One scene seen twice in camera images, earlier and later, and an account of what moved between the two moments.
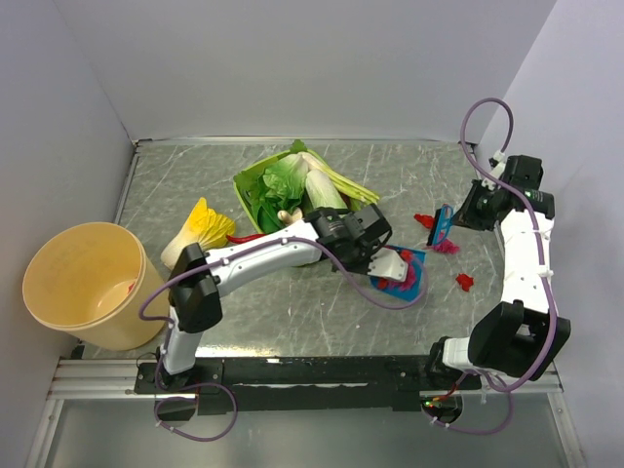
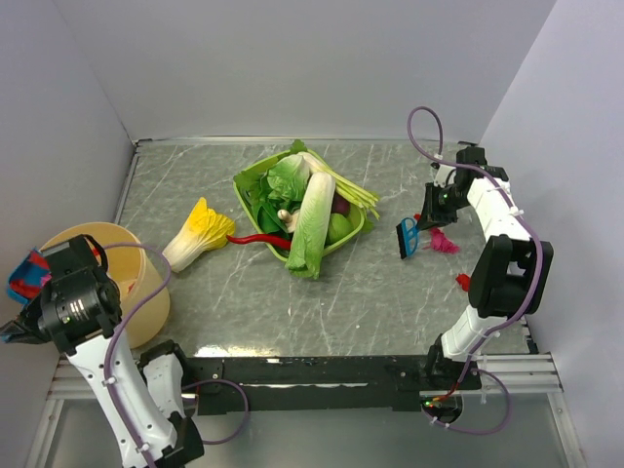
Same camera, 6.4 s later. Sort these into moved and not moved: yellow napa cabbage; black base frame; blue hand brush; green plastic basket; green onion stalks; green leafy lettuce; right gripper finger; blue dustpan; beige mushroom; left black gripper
Moved: right gripper finger; blue dustpan; left black gripper; blue hand brush
Not moved: black base frame; green onion stalks; yellow napa cabbage; green leafy lettuce; beige mushroom; green plastic basket
